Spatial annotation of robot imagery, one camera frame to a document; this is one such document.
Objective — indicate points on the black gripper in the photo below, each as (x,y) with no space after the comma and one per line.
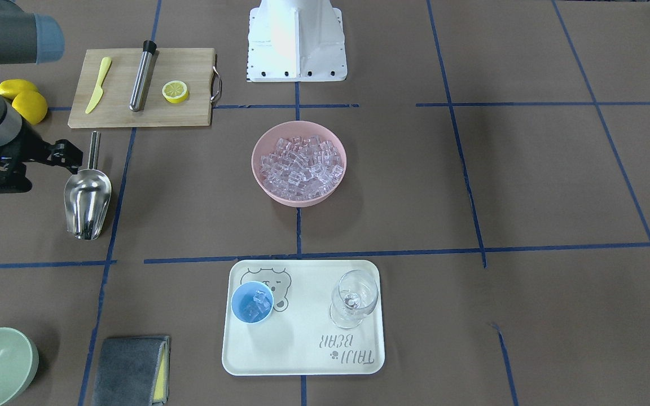
(27,150)

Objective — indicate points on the steel ice scoop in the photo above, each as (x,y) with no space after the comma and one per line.
(87,195)

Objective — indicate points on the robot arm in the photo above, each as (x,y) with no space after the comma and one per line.
(28,38)

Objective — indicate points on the clear ice cubes pile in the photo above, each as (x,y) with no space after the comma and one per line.
(301,168)

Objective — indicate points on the light blue cup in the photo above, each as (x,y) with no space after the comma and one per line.
(252,302)

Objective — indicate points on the yellow lemon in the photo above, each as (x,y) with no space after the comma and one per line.
(9,89)
(31,105)

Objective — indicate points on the yellow plastic knife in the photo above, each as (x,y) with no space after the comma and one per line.
(98,91)

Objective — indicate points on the steel cylindrical muddler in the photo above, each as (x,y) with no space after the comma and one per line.
(143,76)

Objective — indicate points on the lemon half slice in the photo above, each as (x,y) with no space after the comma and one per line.
(175,91)

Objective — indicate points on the wooden cutting board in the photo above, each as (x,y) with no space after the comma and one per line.
(194,66)

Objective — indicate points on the grey folded cloth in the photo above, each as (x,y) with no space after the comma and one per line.
(133,371)

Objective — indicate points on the pink bowl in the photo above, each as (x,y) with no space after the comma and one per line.
(287,130)

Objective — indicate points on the cream bear tray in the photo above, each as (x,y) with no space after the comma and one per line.
(298,337)

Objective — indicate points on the clear wine glass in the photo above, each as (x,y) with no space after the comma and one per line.
(354,298)

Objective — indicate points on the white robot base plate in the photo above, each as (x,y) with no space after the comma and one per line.
(296,41)

